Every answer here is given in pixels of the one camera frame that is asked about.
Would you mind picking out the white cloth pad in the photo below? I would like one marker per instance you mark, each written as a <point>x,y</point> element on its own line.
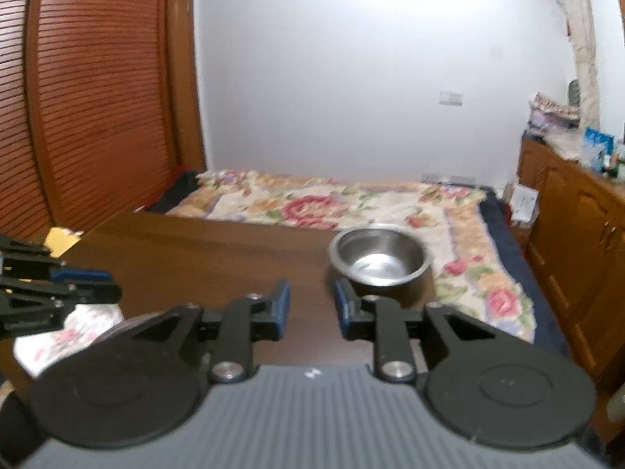
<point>566,145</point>

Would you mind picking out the dark navy cloth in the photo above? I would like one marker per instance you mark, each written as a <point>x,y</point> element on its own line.
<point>178,190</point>

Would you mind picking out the yellow plush toy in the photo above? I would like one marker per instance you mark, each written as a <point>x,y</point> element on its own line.
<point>62,243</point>

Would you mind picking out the navy bed sheet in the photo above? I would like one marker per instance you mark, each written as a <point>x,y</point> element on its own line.
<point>517,273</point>

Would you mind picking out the small grey fan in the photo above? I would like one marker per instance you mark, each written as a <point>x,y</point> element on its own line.
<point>574,93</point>

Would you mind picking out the stack of printed bags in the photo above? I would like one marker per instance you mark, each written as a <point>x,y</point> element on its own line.
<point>554,115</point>

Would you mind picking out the white wall switch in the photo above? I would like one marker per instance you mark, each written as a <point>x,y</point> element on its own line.
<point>450,97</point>

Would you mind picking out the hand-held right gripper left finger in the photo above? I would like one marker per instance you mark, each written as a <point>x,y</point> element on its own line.
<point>282,308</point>

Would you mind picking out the cream lace curtain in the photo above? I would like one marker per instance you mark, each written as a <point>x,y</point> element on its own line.
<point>583,49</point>

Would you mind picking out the wooden louvred wardrobe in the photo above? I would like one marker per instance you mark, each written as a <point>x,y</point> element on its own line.
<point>97,97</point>

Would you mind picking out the blue box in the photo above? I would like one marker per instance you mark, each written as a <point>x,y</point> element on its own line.
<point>598,149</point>

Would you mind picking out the wooden cabinet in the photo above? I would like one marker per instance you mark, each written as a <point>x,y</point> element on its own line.
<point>576,264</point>

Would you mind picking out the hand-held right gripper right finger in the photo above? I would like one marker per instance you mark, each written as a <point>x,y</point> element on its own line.
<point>343,311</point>

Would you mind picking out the large floral tray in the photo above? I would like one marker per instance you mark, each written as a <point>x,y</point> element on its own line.
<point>63,347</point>

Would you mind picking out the stainless steel bowl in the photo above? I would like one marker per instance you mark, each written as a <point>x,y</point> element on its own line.
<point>378,259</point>

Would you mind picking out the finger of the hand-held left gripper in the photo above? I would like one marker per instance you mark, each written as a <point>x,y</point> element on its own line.
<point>80,276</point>
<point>93,293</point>

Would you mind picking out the white cardboard box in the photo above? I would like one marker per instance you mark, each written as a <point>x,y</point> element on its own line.
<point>523,205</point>

